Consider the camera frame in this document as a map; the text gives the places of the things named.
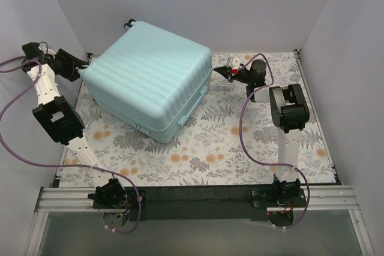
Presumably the light blue suitcase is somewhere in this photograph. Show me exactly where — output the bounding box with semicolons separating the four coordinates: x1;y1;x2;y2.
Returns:
80;20;212;143

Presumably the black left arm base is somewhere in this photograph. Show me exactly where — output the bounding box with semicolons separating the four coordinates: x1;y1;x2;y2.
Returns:
88;178;147;209

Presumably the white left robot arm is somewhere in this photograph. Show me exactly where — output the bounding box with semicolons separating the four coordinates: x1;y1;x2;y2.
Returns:
22;42;128;208

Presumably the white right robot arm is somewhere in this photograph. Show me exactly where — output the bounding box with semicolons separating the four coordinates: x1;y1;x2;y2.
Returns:
214;58;310;184

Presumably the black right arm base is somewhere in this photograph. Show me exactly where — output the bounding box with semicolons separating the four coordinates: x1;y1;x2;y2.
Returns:
245;177;307;208

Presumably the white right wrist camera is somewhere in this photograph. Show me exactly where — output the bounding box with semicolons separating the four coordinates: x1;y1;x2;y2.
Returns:
226;57;241;74

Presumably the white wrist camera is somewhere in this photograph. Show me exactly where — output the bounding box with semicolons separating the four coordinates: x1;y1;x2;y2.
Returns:
38;41;56;56
226;57;241;74

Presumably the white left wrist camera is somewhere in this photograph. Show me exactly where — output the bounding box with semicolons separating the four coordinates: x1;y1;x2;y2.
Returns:
38;41;56;56

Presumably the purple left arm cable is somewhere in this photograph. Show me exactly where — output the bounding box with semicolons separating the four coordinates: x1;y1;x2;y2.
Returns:
0;56;143;234

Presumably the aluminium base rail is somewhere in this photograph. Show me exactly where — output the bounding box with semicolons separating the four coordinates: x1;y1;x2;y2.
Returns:
26;185;375;255

